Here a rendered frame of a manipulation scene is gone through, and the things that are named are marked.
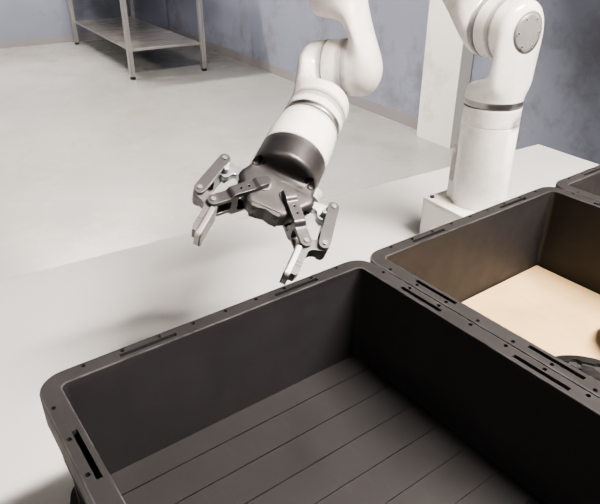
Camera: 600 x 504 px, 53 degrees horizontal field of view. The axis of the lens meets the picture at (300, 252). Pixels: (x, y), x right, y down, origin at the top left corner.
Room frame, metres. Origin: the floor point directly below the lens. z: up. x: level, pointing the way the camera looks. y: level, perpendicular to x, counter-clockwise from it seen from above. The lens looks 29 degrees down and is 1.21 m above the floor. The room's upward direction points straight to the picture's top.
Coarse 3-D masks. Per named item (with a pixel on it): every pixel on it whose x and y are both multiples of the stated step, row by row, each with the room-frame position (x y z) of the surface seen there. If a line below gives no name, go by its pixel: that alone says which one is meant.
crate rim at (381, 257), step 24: (528, 192) 0.64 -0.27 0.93; (552, 192) 0.65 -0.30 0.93; (480, 216) 0.58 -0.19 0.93; (408, 240) 0.52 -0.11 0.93; (432, 240) 0.53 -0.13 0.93; (384, 264) 0.47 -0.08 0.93; (432, 288) 0.43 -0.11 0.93; (456, 312) 0.40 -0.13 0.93; (504, 336) 0.37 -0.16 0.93; (552, 360) 0.34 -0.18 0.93; (576, 384) 0.31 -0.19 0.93
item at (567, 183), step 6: (594, 168) 0.72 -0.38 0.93; (576, 174) 0.70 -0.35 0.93; (582, 174) 0.70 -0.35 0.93; (588, 174) 0.70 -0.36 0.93; (594, 174) 0.70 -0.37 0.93; (564, 180) 0.68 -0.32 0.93; (570, 180) 0.68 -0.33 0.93; (576, 180) 0.68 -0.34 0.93; (582, 180) 0.69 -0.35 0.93; (558, 186) 0.66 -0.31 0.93; (564, 186) 0.66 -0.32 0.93; (570, 186) 0.66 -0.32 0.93; (576, 192) 0.64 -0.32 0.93; (582, 192) 0.64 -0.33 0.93; (588, 192) 0.64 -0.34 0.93; (594, 198) 0.62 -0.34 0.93
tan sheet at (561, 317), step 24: (504, 288) 0.59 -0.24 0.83; (528, 288) 0.59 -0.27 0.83; (552, 288) 0.59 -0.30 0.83; (576, 288) 0.59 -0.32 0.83; (480, 312) 0.54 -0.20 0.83; (504, 312) 0.54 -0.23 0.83; (528, 312) 0.54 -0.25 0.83; (552, 312) 0.54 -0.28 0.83; (576, 312) 0.54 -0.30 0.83; (528, 336) 0.50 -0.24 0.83; (552, 336) 0.50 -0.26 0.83; (576, 336) 0.50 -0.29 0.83
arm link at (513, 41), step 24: (504, 0) 0.94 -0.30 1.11; (528, 0) 0.92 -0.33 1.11; (480, 24) 0.94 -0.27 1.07; (504, 24) 0.90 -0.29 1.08; (528, 24) 0.91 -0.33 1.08; (480, 48) 0.94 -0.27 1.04; (504, 48) 0.90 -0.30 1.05; (528, 48) 0.92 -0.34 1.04; (504, 72) 0.90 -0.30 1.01; (528, 72) 0.93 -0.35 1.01; (480, 96) 0.92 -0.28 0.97; (504, 96) 0.91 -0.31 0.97
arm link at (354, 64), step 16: (320, 0) 0.76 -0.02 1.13; (336, 0) 0.75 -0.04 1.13; (352, 0) 0.75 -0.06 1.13; (320, 16) 0.78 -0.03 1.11; (336, 16) 0.75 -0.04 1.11; (352, 16) 0.74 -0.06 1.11; (368, 16) 0.76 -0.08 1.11; (352, 32) 0.73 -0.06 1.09; (368, 32) 0.75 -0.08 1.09; (336, 48) 0.75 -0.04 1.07; (352, 48) 0.73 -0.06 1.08; (368, 48) 0.74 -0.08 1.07; (320, 64) 0.75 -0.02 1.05; (336, 64) 0.74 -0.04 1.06; (352, 64) 0.73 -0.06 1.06; (368, 64) 0.73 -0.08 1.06; (336, 80) 0.74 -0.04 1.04; (352, 80) 0.73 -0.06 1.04; (368, 80) 0.73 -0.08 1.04
